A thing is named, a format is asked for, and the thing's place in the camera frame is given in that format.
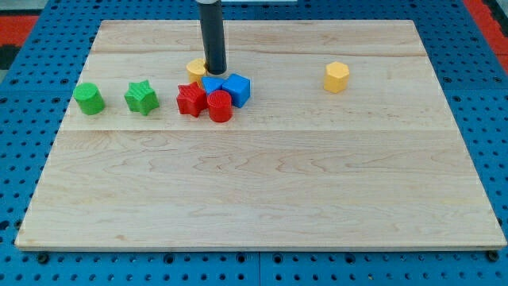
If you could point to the yellow hexagon block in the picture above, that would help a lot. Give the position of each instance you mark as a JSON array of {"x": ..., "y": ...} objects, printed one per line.
[{"x": 336, "y": 77}]

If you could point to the red cylinder block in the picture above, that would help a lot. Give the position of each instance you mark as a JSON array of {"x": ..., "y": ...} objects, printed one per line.
[{"x": 220, "y": 106}]

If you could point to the blue cube block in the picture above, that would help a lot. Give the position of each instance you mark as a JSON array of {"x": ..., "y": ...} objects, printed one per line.
[{"x": 239, "y": 88}]

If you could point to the wooden board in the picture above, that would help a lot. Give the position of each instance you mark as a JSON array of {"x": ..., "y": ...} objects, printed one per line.
[{"x": 380, "y": 166}]

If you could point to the blue triangle block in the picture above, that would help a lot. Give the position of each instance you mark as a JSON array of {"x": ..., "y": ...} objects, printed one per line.
[{"x": 211, "y": 84}]

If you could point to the red star block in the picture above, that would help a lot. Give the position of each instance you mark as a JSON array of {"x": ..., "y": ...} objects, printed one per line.
[{"x": 191, "y": 99}]

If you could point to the yellow block behind rod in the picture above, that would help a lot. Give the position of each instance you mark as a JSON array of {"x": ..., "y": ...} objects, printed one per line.
[{"x": 196, "y": 70}]

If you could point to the green star block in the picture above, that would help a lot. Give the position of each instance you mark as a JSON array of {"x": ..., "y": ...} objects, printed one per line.
[{"x": 141, "y": 98}]

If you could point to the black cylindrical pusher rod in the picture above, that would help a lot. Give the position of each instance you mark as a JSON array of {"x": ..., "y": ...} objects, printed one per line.
[{"x": 213, "y": 37}]

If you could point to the green cylinder block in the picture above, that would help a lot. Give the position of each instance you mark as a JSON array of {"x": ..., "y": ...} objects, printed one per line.
[{"x": 89, "y": 98}]

